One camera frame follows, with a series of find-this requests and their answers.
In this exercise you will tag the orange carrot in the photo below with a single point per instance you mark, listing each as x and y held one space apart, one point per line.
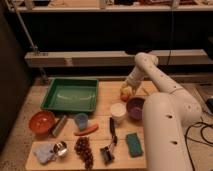
87 131

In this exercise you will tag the yellow red apple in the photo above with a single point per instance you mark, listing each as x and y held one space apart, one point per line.
125 96

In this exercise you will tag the white round container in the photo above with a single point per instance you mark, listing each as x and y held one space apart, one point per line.
118 111

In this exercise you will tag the bunch of dark grapes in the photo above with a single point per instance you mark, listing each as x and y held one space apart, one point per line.
83 150

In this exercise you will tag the blue plastic cup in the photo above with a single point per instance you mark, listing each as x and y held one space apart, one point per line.
81 120

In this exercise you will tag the metal shelf rack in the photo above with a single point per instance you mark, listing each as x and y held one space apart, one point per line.
92 40

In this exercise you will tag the green sponge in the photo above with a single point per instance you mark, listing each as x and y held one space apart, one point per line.
134 145

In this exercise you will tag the metal measuring cup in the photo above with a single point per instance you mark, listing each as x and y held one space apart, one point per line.
60 149

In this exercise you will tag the black object on shelf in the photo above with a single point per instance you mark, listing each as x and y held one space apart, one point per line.
133 50

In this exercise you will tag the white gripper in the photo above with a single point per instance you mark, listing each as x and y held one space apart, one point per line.
134 79

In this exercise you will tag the black handled brush tool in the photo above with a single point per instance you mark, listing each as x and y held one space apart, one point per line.
107 151

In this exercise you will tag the green plastic tray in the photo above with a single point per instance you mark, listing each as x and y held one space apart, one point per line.
71 95

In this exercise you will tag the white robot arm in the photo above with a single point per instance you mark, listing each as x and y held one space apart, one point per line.
165 115

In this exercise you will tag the blue grey cloth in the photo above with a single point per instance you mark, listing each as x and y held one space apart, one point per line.
44 153

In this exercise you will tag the purple bowl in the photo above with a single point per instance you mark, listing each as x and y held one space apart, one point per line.
134 108

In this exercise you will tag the orange bowl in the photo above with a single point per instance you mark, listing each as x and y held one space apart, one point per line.
42 122

